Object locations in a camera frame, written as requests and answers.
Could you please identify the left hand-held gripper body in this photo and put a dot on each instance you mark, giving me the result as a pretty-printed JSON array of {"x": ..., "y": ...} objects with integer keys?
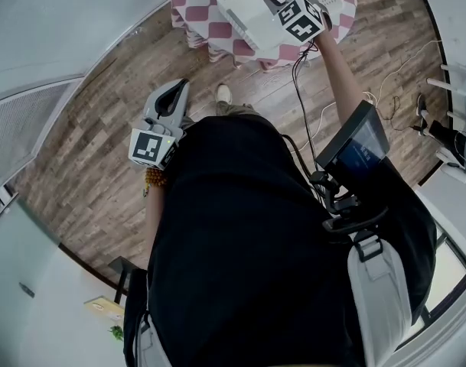
[{"x": 146, "y": 147}]

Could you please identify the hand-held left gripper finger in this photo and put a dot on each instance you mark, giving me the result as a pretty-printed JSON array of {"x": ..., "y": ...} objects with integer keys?
[
  {"x": 182, "y": 105},
  {"x": 151, "y": 103}
]

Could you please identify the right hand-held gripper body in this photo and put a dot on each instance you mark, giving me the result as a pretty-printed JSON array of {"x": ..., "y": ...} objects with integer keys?
[{"x": 301, "y": 21}]

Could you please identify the white plastic basket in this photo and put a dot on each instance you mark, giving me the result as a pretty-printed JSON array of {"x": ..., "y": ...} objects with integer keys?
[{"x": 248, "y": 17}]

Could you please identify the person's left forearm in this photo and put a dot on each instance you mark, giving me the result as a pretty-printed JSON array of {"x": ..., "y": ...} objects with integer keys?
[{"x": 155, "y": 220}]

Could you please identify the person's right forearm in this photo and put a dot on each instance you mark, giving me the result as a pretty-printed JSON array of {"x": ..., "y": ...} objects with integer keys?
[{"x": 343, "y": 75}]

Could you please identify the person's white shoe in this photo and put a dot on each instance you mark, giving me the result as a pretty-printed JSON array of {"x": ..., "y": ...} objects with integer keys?
[{"x": 223, "y": 93}]

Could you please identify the person's olive trouser leg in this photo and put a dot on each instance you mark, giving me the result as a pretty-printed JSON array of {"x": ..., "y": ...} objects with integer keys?
[{"x": 236, "y": 110}]

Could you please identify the red white checkered tablecloth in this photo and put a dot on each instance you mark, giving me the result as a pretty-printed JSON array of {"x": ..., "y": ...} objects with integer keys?
[{"x": 202, "y": 17}]

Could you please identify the white power strip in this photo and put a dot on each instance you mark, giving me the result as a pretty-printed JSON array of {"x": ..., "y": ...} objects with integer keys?
[{"x": 370, "y": 98}]

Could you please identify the white window blinds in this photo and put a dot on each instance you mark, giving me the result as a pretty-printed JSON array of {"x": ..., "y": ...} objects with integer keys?
[{"x": 22, "y": 124}]

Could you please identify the black chest monitor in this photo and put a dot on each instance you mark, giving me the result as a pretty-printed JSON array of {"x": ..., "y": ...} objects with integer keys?
[{"x": 355, "y": 143}]

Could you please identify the person's black shirt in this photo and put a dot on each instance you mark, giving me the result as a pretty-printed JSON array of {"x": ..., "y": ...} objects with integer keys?
[{"x": 248, "y": 243}]

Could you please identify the white stool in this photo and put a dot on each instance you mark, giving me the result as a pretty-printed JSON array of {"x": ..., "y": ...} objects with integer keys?
[{"x": 456, "y": 78}]

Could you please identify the yellow board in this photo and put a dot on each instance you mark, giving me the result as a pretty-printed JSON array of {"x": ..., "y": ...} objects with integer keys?
[{"x": 104, "y": 312}]

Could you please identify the green plant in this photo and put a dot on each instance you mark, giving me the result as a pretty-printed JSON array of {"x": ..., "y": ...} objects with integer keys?
[{"x": 117, "y": 333}]

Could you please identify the black framed window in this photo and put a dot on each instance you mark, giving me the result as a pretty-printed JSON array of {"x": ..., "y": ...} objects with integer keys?
[{"x": 450, "y": 277}]

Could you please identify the black monitor mount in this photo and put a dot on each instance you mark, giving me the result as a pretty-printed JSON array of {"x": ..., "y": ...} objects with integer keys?
[{"x": 339, "y": 205}]

